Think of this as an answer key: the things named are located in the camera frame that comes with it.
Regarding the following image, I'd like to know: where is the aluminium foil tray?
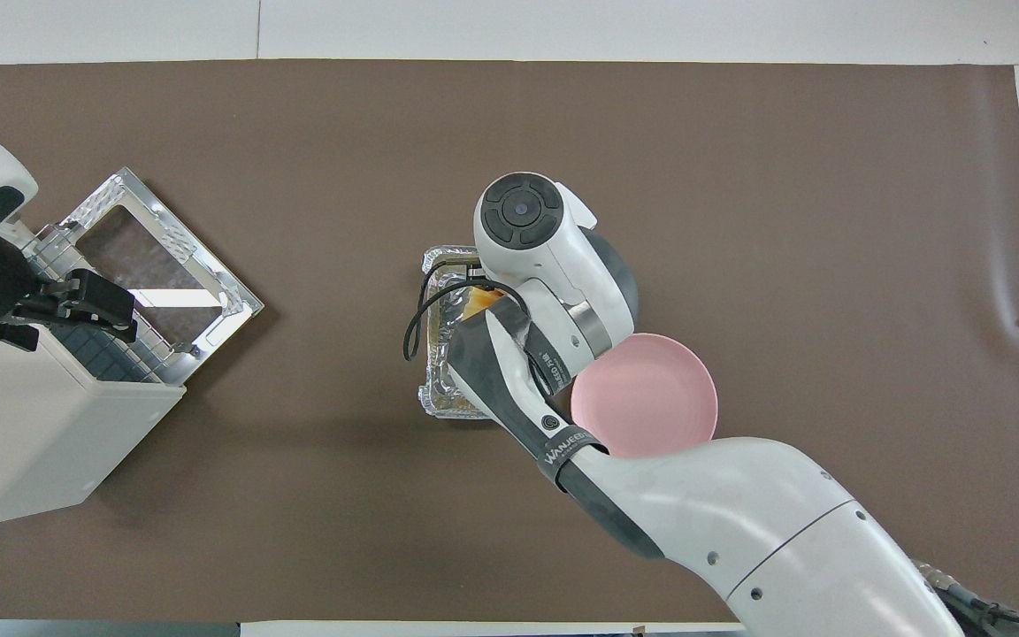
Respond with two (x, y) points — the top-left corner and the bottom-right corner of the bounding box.
(418, 245), (510, 419)

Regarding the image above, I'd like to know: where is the brown table mat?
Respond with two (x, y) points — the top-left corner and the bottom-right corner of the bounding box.
(0, 60), (1019, 625)

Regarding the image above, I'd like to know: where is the pink round plate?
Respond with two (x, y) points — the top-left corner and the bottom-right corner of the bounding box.
(571, 334), (719, 459)

